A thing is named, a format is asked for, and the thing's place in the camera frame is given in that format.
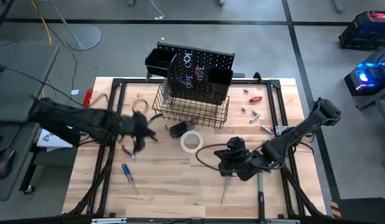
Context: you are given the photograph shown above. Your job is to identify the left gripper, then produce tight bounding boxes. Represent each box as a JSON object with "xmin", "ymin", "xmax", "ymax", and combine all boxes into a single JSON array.
[{"xmin": 119, "ymin": 110, "xmax": 159, "ymax": 155}]

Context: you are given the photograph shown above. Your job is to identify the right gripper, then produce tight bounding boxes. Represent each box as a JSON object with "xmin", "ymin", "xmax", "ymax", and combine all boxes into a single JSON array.
[{"xmin": 213, "ymin": 136, "xmax": 263, "ymax": 183}]

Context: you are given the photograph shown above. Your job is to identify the black blue grip screwdriver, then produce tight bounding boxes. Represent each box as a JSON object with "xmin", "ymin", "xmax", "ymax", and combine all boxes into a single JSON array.
[{"xmin": 220, "ymin": 175, "xmax": 232, "ymax": 206}]

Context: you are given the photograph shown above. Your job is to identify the black hex key set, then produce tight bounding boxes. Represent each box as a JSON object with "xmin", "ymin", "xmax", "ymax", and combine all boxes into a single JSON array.
[{"xmin": 165, "ymin": 119, "xmax": 198, "ymax": 139}]

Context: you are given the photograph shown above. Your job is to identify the black handled hammer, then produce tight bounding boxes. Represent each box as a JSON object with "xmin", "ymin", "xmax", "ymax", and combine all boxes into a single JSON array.
[{"xmin": 256, "ymin": 172, "xmax": 267, "ymax": 223}]

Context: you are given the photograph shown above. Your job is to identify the white tape roll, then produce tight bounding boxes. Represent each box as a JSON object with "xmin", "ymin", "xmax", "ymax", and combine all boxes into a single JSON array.
[{"xmin": 179, "ymin": 130, "xmax": 205, "ymax": 154}]

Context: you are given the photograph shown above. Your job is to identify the black pegboard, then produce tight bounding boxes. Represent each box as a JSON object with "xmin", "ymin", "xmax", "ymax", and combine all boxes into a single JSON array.
[{"xmin": 156, "ymin": 41, "xmax": 236, "ymax": 106}]

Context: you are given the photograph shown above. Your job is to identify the small blue screwdriver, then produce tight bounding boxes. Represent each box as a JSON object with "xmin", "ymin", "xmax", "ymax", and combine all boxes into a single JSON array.
[{"xmin": 121, "ymin": 162, "xmax": 139, "ymax": 195}]

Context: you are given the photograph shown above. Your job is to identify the red plastic object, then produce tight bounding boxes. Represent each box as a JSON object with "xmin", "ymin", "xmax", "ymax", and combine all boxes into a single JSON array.
[{"xmin": 82, "ymin": 88, "xmax": 95, "ymax": 108}]

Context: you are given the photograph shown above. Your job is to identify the wide black plastic bin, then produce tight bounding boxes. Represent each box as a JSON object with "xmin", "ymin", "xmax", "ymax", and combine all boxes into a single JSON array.
[{"xmin": 144, "ymin": 47, "xmax": 178, "ymax": 78}]

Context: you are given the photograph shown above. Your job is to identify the tall black plastic bin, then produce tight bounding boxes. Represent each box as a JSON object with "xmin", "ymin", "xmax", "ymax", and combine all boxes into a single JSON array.
[{"xmin": 206, "ymin": 67, "xmax": 234, "ymax": 106}]

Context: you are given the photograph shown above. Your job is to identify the silver pegboard hook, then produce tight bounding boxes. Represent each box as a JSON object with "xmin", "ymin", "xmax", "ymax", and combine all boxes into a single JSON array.
[{"xmin": 183, "ymin": 49, "xmax": 193, "ymax": 68}]

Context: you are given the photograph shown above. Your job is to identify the white printed paper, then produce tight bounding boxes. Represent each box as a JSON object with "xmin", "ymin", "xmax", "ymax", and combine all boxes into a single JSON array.
[{"xmin": 36, "ymin": 127, "xmax": 75, "ymax": 149}]

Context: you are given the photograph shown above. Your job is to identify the grey floor stand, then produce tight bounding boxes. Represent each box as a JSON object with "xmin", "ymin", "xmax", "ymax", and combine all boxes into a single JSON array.
[{"xmin": 48, "ymin": 0, "xmax": 103, "ymax": 52}]

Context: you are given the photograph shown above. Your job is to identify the grey desk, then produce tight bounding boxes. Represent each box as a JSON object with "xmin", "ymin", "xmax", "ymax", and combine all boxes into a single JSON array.
[
  {"xmin": 0, "ymin": 121, "xmax": 41, "ymax": 202},
  {"xmin": 0, "ymin": 40, "xmax": 60, "ymax": 124}
]

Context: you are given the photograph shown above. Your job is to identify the black yellow striped box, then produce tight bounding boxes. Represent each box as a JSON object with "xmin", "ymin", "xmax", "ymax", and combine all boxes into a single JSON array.
[{"xmin": 329, "ymin": 196, "xmax": 385, "ymax": 224}]

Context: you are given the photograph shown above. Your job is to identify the black computer mouse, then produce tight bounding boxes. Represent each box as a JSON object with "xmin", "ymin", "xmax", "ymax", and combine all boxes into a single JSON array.
[{"xmin": 0, "ymin": 147, "xmax": 17, "ymax": 180}]

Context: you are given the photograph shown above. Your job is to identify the lit computer case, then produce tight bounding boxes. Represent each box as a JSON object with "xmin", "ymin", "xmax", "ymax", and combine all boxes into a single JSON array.
[{"xmin": 343, "ymin": 41, "xmax": 385, "ymax": 98}]

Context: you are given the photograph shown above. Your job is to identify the black red toolbox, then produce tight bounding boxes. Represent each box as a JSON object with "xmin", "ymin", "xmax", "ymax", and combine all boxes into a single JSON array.
[{"xmin": 337, "ymin": 10, "xmax": 385, "ymax": 52}]

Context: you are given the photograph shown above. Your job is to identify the red blue handled pliers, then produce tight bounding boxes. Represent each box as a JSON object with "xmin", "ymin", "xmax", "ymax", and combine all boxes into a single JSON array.
[{"xmin": 121, "ymin": 144, "xmax": 138, "ymax": 162}]

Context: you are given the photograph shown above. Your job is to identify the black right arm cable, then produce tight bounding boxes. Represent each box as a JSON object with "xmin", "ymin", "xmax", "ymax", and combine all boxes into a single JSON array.
[{"xmin": 195, "ymin": 142, "xmax": 233, "ymax": 174}]

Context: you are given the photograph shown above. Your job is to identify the black wire basket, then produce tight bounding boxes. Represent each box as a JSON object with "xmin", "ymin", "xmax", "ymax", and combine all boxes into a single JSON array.
[{"xmin": 151, "ymin": 83, "xmax": 231, "ymax": 130}]

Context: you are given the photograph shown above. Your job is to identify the silver aluminium rail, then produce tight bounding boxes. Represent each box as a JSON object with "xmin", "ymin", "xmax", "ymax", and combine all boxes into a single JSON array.
[
  {"xmin": 91, "ymin": 217, "xmax": 128, "ymax": 224},
  {"xmin": 266, "ymin": 218, "xmax": 302, "ymax": 224}
]

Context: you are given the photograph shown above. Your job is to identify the white floor cable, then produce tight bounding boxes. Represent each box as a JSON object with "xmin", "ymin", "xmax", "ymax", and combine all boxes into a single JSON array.
[{"xmin": 147, "ymin": 0, "xmax": 165, "ymax": 21}]

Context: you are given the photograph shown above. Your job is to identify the black desk cable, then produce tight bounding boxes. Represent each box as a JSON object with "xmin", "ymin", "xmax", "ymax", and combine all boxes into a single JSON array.
[{"xmin": 0, "ymin": 39, "xmax": 87, "ymax": 108}]

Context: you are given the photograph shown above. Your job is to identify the yellow cable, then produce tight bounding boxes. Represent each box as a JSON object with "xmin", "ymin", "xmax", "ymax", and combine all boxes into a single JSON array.
[{"xmin": 29, "ymin": 0, "xmax": 53, "ymax": 99}]

